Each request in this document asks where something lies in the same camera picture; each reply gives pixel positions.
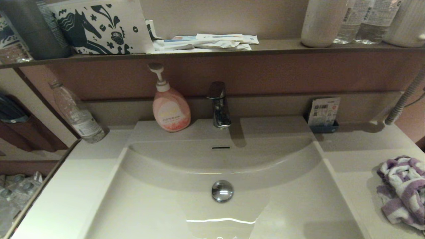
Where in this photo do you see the chrome drain stopper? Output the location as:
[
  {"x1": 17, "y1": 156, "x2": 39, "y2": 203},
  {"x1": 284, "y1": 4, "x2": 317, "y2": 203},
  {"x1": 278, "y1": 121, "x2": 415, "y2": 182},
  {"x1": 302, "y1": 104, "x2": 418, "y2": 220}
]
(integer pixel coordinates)
[{"x1": 212, "y1": 180, "x2": 234, "y2": 203}]

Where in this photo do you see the white cylinder bottle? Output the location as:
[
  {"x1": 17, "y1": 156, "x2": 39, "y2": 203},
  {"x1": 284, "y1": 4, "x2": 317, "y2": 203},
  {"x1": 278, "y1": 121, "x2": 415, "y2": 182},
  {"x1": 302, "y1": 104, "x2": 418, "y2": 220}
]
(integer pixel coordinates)
[{"x1": 301, "y1": 0, "x2": 349, "y2": 48}]

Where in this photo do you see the white ribbed container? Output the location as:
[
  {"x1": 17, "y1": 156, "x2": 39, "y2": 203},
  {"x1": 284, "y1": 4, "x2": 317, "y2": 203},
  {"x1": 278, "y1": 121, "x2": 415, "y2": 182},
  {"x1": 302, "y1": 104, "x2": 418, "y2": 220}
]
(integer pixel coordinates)
[{"x1": 382, "y1": 0, "x2": 425, "y2": 48}]

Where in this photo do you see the chrome sink faucet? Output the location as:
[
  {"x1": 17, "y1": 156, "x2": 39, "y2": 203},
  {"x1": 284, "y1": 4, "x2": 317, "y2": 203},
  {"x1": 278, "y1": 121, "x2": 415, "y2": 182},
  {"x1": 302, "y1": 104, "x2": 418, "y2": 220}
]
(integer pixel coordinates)
[{"x1": 206, "y1": 81, "x2": 232, "y2": 129}]

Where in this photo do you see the white printed paper card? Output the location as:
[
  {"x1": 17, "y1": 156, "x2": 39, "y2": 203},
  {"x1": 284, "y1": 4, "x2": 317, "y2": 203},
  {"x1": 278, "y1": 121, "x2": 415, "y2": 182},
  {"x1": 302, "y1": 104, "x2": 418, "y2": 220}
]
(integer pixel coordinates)
[{"x1": 308, "y1": 97, "x2": 341, "y2": 127}]

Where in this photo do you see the small white green box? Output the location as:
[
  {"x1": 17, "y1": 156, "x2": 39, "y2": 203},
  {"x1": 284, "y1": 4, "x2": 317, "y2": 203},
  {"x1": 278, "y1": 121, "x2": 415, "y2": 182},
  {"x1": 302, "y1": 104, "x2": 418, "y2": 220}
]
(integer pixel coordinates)
[{"x1": 145, "y1": 19, "x2": 163, "y2": 42}]

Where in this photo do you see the pink soap pump bottle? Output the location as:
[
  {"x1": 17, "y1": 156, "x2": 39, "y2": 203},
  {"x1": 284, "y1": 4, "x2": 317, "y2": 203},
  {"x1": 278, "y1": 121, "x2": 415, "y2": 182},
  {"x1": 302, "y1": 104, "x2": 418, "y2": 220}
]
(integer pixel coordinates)
[{"x1": 148, "y1": 63, "x2": 192, "y2": 132}]

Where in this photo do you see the empty clear plastic bottle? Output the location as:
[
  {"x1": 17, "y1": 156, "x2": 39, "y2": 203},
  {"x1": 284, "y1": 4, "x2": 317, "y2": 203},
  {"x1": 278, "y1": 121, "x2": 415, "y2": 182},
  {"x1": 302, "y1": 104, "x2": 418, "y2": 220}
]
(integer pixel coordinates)
[{"x1": 49, "y1": 80, "x2": 106, "y2": 144}]

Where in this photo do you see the white horse print box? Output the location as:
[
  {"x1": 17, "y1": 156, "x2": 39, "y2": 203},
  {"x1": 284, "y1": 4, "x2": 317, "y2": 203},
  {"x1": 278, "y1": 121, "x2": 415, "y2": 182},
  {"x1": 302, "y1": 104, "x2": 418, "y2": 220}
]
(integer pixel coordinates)
[{"x1": 46, "y1": 0, "x2": 155, "y2": 55}]

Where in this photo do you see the purple white striped towel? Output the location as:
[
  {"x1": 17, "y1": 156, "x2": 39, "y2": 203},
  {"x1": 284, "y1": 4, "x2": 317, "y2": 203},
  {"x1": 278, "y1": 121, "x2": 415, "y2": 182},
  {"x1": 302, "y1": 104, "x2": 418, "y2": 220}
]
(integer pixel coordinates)
[{"x1": 376, "y1": 155, "x2": 425, "y2": 231}]

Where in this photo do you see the grey corrugated hose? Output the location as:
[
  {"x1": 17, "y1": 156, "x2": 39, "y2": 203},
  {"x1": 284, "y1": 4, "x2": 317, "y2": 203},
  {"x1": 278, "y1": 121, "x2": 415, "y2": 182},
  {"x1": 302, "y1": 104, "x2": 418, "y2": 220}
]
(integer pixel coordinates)
[{"x1": 385, "y1": 65, "x2": 425, "y2": 126}]

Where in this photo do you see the white sink basin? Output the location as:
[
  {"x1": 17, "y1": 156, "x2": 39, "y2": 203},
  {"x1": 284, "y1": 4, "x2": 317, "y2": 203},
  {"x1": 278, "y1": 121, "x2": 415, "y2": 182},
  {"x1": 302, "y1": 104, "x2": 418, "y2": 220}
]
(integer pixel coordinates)
[{"x1": 85, "y1": 116, "x2": 366, "y2": 239}]

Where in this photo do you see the small dark blue holder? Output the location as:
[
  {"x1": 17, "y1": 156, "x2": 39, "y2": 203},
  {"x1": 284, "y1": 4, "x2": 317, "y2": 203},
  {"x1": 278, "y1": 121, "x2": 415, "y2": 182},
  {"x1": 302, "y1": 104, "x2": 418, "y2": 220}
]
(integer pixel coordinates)
[{"x1": 305, "y1": 115, "x2": 339, "y2": 134}]

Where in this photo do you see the brown wall shelf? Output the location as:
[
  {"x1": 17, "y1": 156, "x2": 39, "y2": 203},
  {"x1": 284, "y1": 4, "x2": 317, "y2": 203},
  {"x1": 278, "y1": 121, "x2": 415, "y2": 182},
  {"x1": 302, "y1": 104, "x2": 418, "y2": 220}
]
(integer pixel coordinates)
[{"x1": 0, "y1": 38, "x2": 425, "y2": 69}]

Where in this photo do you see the dark grey cylinder container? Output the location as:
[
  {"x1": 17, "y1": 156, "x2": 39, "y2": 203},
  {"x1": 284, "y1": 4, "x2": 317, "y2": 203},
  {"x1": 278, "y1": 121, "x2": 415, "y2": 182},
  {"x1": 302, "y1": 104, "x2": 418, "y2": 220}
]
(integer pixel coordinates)
[{"x1": 0, "y1": 0, "x2": 57, "y2": 60}]

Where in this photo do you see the thin dark wire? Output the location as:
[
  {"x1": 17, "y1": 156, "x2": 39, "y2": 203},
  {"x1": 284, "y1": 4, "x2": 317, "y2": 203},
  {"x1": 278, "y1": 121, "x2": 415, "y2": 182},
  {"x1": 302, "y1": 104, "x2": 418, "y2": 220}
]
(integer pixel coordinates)
[{"x1": 408, "y1": 87, "x2": 425, "y2": 107}]

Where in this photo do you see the white toothbrush packet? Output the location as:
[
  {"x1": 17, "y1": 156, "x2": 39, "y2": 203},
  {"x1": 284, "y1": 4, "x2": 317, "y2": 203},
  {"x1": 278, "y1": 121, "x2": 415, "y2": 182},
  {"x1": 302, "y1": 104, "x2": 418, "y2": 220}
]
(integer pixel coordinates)
[{"x1": 196, "y1": 33, "x2": 259, "y2": 44}]

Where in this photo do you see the blue printed packet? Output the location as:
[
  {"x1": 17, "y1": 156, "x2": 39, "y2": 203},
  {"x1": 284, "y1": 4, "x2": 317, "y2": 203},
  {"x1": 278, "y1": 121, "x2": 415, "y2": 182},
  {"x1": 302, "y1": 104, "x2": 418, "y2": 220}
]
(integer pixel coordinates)
[{"x1": 163, "y1": 35, "x2": 200, "y2": 43}]

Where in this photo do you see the clear labelled water bottle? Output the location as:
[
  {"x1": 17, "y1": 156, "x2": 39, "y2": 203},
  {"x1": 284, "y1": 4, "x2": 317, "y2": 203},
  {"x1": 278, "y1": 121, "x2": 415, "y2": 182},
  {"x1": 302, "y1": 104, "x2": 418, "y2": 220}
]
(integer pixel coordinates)
[
  {"x1": 354, "y1": 0, "x2": 402, "y2": 45},
  {"x1": 333, "y1": 0, "x2": 364, "y2": 44}
]

